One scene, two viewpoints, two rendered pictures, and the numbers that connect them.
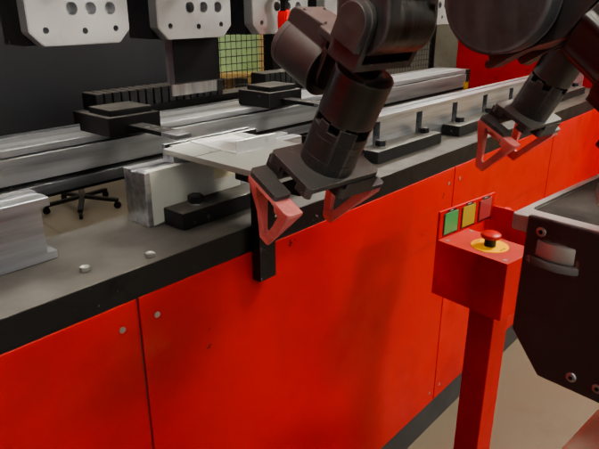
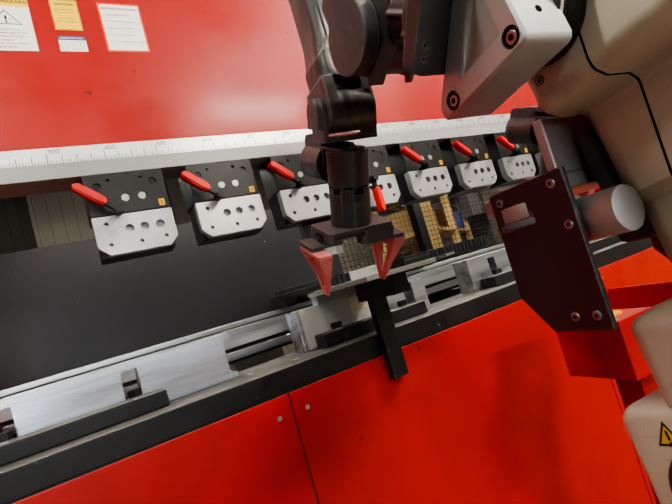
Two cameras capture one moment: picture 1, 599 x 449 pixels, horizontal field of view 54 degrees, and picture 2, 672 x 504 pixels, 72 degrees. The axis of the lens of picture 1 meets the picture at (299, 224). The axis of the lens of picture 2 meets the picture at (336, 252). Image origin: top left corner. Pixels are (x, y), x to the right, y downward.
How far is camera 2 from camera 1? 0.31 m
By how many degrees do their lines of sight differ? 31
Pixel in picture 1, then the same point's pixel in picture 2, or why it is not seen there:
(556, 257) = (515, 216)
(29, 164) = (236, 333)
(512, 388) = not seen: outside the picture
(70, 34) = (228, 226)
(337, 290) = (483, 391)
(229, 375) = (389, 468)
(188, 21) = (307, 208)
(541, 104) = not seen: hidden behind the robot
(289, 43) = (306, 156)
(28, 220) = (214, 349)
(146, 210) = (301, 339)
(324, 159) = (340, 216)
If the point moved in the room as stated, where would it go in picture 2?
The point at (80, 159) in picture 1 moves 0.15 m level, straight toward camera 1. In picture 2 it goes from (271, 327) to (264, 331)
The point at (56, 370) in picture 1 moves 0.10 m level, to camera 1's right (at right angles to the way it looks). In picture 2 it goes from (230, 449) to (279, 440)
